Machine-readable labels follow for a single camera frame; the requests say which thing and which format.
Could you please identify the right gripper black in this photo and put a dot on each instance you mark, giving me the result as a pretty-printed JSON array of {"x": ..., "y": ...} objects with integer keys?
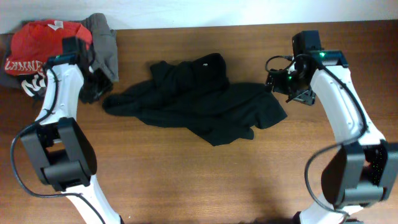
[{"x": 306, "y": 96}]

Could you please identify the black white lettered shirt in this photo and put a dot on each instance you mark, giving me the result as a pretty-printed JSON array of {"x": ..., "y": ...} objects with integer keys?
[{"x": 34, "y": 85}]

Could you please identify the grey folded garment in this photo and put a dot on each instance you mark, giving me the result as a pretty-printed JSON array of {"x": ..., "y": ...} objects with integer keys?
[{"x": 104, "y": 46}]

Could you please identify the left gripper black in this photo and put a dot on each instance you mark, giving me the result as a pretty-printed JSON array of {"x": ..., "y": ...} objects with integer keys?
[{"x": 106, "y": 87}]

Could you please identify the black t-shirt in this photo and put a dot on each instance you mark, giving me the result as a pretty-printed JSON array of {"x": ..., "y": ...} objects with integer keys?
[{"x": 197, "y": 95}]

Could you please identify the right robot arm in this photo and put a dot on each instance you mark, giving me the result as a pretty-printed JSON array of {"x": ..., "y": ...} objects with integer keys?
[{"x": 364, "y": 168}]

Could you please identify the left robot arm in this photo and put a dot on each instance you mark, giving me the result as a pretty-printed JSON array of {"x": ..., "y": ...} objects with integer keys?
[{"x": 60, "y": 154}]

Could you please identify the red folded shirt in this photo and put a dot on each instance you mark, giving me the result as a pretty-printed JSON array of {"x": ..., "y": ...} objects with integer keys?
[{"x": 39, "y": 40}]

